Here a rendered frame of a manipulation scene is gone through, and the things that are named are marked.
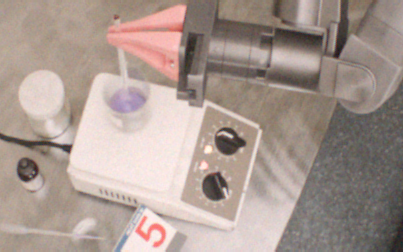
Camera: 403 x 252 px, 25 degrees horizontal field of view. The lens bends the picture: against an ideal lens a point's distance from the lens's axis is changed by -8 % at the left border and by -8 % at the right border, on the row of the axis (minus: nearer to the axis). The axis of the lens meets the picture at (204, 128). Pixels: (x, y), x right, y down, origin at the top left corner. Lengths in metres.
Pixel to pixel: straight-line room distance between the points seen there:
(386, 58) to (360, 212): 1.11
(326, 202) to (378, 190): 0.12
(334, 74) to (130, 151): 0.30
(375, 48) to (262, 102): 0.36
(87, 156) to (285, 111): 0.26
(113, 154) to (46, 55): 0.22
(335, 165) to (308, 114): 0.79
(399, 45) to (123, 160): 0.37
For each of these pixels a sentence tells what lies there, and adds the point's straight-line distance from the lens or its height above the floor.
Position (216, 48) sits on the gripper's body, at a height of 1.05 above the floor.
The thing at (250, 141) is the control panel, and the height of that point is 0.78.
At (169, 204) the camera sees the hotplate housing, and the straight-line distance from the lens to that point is 1.05.
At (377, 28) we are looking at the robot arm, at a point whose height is 1.10.
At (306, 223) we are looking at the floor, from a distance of 1.90.
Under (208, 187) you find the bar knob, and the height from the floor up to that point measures 0.81.
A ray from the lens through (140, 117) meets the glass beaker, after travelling 1.02.
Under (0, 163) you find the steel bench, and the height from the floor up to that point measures 0.75.
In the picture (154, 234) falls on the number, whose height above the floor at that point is 0.77.
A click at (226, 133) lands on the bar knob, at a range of 1.07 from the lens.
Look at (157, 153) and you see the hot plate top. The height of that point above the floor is 0.84.
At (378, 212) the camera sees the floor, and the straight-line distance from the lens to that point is 1.93.
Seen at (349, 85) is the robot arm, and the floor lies 1.07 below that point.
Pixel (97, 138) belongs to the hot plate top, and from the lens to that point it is 1.06.
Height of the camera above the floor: 1.82
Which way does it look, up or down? 69 degrees down
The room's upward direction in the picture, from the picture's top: 1 degrees clockwise
